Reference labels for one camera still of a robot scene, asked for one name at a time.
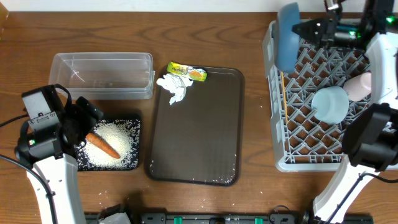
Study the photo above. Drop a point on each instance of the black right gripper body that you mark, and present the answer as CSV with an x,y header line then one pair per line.
x,y
346,33

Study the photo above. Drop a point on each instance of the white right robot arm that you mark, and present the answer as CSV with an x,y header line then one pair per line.
x,y
368,148

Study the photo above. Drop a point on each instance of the orange carrot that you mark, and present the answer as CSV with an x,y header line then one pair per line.
x,y
102,144

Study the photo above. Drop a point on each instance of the yellow snack wrapper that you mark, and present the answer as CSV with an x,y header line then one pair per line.
x,y
196,74

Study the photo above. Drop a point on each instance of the white tissue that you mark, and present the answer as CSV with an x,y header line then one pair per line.
x,y
176,85

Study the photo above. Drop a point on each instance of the dark brown serving tray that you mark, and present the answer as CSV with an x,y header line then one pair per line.
x,y
199,139

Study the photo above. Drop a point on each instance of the pink plastic cup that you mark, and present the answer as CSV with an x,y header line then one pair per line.
x,y
359,87

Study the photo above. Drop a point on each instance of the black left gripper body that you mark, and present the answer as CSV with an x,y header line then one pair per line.
x,y
78,121

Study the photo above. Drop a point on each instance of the large dark blue plate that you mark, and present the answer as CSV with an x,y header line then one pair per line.
x,y
286,41

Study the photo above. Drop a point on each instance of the clear plastic bin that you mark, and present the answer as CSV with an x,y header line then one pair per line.
x,y
104,75

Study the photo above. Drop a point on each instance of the wooden chopstick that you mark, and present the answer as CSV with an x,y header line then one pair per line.
x,y
284,97

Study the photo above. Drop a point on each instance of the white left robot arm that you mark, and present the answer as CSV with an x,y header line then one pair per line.
x,y
47,147

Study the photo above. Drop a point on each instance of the grey dishwasher rack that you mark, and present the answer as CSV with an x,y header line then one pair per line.
x,y
307,144

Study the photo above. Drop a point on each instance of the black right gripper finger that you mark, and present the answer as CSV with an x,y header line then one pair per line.
x,y
319,39
315,26

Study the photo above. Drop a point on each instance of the small light blue saucer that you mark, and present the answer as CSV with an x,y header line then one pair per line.
x,y
331,104

